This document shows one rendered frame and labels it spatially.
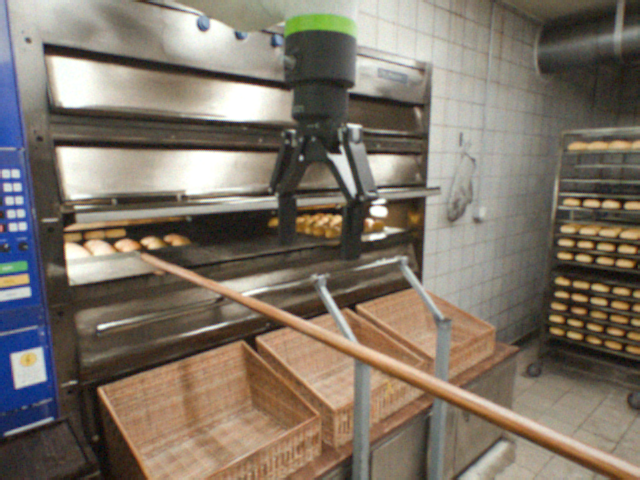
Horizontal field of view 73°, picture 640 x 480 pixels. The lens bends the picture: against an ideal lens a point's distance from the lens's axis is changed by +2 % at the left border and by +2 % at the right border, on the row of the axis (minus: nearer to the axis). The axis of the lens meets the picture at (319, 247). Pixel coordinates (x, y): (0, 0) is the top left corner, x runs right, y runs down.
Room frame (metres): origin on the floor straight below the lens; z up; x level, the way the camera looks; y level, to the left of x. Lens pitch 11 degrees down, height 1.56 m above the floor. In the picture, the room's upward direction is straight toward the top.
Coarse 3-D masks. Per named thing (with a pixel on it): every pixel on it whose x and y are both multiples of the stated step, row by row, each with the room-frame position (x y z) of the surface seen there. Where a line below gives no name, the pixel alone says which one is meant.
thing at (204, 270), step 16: (368, 240) 2.19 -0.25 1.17; (384, 240) 2.28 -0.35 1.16; (400, 240) 2.37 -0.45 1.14; (256, 256) 1.77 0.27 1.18; (272, 256) 1.78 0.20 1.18; (288, 256) 1.84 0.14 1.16; (304, 256) 1.90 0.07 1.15; (160, 272) 1.49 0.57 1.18; (192, 272) 1.54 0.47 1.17; (208, 272) 1.58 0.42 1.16; (224, 272) 1.63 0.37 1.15; (80, 288) 1.30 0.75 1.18; (96, 288) 1.33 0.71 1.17; (112, 288) 1.36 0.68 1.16; (128, 288) 1.39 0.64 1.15
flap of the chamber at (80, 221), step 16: (416, 192) 2.22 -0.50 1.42; (432, 192) 2.31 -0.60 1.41; (176, 208) 1.36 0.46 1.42; (192, 208) 1.40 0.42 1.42; (208, 208) 1.44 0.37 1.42; (224, 208) 1.48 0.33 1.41; (240, 208) 1.52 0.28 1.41; (256, 208) 1.56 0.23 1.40; (272, 208) 1.61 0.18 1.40; (304, 208) 1.87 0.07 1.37; (320, 208) 2.02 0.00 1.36; (64, 224) 1.29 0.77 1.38; (80, 224) 1.22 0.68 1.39; (96, 224) 1.29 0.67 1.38; (112, 224) 1.36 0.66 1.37; (128, 224) 1.44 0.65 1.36
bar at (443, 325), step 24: (384, 264) 1.70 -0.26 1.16; (264, 288) 1.31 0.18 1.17; (288, 288) 1.37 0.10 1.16; (168, 312) 1.10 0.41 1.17; (192, 312) 1.15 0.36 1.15; (336, 312) 1.40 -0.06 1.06; (432, 312) 1.66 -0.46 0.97; (360, 384) 1.29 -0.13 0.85; (360, 408) 1.29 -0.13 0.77; (360, 432) 1.29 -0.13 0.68; (432, 432) 1.63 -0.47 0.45; (360, 456) 1.29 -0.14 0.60; (432, 456) 1.63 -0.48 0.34
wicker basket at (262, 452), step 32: (224, 352) 1.58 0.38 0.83; (128, 384) 1.33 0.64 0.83; (160, 384) 1.40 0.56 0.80; (192, 384) 1.47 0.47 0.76; (224, 384) 1.54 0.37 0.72; (256, 384) 1.57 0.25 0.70; (128, 416) 1.30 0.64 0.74; (192, 416) 1.43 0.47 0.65; (224, 416) 1.50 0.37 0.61; (256, 416) 1.53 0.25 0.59; (288, 416) 1.43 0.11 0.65; (320, 416) 1.31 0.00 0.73; (128, 448) 1.09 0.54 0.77; (160, 448) 1.33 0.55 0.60; (192, 448) 1.34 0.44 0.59; (224, 448) 1.34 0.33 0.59; (256, 448) 1.14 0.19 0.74; (288, 448) 1.21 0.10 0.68; (320, 448) 1.31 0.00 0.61
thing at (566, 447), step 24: (168, 264) 1.50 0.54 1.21; (216, 288) 1.22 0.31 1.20; (264, 312) 1.03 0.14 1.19; (312, 336) 0.89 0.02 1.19; (336, 336) 0.85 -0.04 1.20; (360, 360) 0.79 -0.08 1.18; (384, 360) 0.75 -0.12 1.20; (408, 384) 0.70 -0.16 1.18; (432, 384) 0.67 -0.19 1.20; (480, 408) 0.60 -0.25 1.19; (504, 408) 0.59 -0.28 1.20; (528, 432) 0.54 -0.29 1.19; (552, 432) 0.53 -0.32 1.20; (576, 456) 0.50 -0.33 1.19; (600, 456) 0.49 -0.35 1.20
